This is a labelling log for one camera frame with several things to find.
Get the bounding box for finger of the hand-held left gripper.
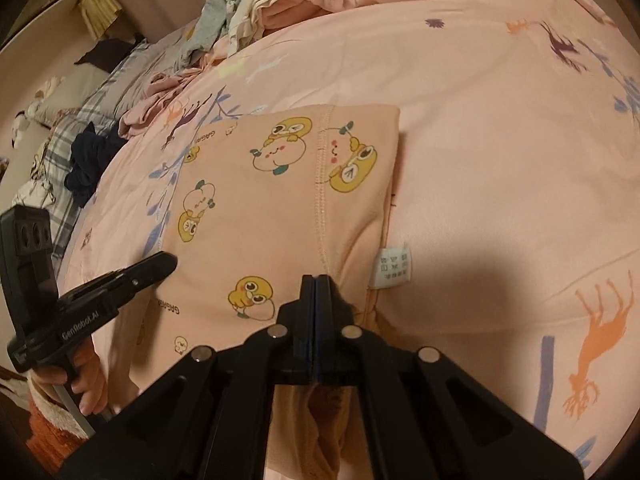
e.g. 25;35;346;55
54;251;179;312

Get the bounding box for dark brown cloth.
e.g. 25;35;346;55
74;34;147;75

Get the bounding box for grey pillow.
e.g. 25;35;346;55
34;62;110;127

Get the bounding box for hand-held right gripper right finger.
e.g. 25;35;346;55
316;274;585;480

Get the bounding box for cream folded cloth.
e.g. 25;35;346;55
229;0;312;57

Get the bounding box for grey-blue crumpled cloth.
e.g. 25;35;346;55
179;0;257;70

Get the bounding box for yellow pleated fabric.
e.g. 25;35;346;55
79;0;124;42

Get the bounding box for navy crumpled cloth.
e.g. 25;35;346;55
66;121;127;207

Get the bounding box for peach duck print garment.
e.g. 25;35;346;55
107;104;414;480

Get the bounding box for pink animal print bedsheet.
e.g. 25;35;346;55
60;0;640;480

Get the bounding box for peach cloth under cream cloth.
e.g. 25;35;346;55
260;0;328;37

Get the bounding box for person's left forearm orange sleeve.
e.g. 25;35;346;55
24;374;97;463

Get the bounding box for small pink crumpled garment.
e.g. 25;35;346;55
119;71;202;140

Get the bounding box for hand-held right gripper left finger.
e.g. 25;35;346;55
87;274;318;480

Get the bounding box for grey plaid bedding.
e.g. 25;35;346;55
14;35;202;273

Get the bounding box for person's left hand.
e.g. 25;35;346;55
30;344;109;417

